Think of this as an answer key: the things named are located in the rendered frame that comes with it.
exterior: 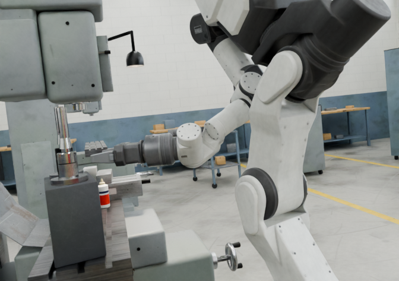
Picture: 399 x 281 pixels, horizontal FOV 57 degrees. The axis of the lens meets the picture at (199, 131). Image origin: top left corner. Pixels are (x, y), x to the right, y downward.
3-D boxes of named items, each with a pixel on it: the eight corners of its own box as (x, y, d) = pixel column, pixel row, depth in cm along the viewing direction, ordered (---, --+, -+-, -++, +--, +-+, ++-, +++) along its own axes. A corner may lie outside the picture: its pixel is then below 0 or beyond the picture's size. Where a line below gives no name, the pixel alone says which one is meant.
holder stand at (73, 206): (94, 231, 110) (86, 166, 109) (107, 255, 90) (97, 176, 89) (51, 241, 105) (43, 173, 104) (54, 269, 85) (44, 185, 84)
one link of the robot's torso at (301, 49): (357, 66, 85) (329, 31, 90) (321, 68, 77) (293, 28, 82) (320, 101, 94) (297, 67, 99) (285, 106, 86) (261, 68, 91)
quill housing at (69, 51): (104, 101, 150) (95, 22, 148) (103, 98, 130) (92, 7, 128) (55, 106, 145) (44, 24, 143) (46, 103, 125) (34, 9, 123)
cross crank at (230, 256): (237, 262, 162) (234, 236, 161) (247, 274, 150) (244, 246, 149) (202, 270, 158) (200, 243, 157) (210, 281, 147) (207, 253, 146)
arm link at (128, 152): (122, 135, 106) (163, 131, 106) (126, 168, 107) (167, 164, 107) (111, 139, 94) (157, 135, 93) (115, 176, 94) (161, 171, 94)
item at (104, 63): (113, 91, 142) (107, 37, 141) (113, 91, 138) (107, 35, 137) (103, 92, 141) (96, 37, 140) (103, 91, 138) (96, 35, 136)
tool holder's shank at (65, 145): (63, 152, 89) (58, 107, 88) (57, 152, 91) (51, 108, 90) (75, 151, 92) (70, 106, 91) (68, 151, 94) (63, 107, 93)
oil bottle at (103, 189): (110, 204, 142) (107, 176, 141) (110, 207, 138) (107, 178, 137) (99, 206, 141) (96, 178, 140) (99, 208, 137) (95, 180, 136)
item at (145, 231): (156, 233, 164) (154, 207, 163) (168, 262, 130) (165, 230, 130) (37, 254, 152) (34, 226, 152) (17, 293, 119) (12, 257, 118)
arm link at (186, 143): (164, 172, 100) (205, 169, 100) (157, 146, 92) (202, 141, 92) (164, 142, 108) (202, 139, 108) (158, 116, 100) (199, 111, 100)
